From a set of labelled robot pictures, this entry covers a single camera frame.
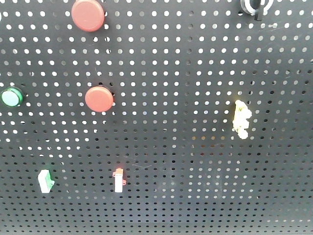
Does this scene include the lower red push button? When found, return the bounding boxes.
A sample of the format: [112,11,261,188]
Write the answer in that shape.
[85,86,114,112]

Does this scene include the red push button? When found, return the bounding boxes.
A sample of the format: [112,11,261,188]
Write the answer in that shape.
[85,86,114,112]
[71,0,105,32]

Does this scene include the upper red push button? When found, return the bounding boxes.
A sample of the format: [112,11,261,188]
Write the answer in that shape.
[71,0,105,32]

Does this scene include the green round push button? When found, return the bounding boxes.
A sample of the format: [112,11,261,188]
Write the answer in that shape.
[0,87,23,107]

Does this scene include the black perforated pegboard panel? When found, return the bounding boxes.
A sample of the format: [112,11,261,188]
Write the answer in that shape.
[0,0,313,235]

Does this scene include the white switch red base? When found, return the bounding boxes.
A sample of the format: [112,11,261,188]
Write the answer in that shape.
[112,168,126,193]

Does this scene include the yellow toggle switch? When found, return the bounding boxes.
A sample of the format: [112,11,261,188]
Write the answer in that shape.
[232,100,252,140]

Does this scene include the white switch green base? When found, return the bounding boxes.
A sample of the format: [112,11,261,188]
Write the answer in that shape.
[37,169,55,193]

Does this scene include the black rotary knob switch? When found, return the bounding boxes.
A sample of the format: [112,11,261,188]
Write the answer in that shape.
[240,0,274,21]

